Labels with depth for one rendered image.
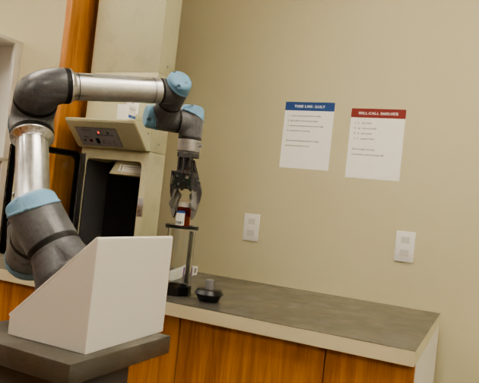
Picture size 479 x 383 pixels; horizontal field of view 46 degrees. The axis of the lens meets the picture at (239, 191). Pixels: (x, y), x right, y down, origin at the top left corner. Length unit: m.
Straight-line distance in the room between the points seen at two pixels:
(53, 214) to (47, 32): 2.00
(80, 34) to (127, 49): 0.22
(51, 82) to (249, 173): 1.10
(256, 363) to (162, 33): 1.25
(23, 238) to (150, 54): 1.12
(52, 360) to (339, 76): 1.64
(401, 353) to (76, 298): 0.81
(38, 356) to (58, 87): 0.73
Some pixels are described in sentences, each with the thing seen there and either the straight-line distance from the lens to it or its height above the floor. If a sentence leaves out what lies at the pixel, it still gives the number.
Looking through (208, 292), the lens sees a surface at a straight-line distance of 1.76.
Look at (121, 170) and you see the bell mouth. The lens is 2.22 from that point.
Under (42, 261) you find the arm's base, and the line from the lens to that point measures 1.24.
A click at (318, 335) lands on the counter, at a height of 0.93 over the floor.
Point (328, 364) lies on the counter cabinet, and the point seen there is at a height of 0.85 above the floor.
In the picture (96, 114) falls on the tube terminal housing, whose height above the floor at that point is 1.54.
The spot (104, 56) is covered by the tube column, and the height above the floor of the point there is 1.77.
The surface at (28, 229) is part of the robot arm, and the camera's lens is 1.28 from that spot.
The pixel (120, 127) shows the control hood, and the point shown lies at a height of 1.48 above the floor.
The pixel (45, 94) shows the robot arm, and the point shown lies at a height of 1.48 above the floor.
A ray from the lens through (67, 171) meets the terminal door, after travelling 2.26.
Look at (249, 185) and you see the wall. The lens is 2.39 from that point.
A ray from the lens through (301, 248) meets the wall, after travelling 2.31.
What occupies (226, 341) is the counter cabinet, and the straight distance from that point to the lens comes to 1.68.
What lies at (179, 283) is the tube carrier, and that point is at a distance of 1.82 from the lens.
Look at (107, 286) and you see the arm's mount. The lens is 1.15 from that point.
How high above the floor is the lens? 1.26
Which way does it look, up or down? 1 degrees up
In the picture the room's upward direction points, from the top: 6 degrees clockwise
